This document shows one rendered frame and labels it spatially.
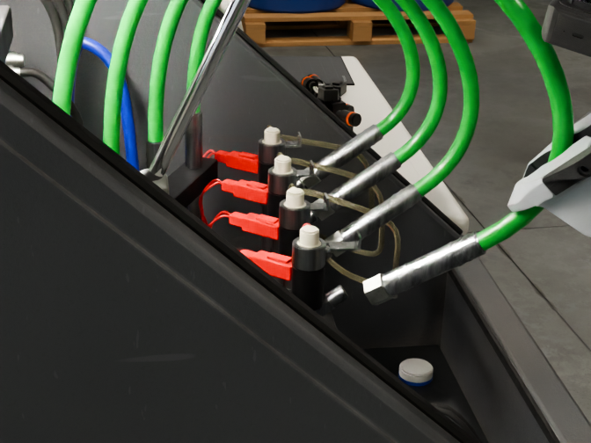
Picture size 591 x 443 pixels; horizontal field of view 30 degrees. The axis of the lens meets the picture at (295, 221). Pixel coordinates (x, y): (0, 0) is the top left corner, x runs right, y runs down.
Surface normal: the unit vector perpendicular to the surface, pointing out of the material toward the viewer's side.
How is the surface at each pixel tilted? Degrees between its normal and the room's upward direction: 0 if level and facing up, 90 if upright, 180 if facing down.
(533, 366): 0
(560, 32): 103
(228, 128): 90
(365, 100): 0
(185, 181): 0
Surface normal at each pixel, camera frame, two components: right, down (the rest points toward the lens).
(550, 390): 0.03, -0.91
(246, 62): 0.15, 0.41
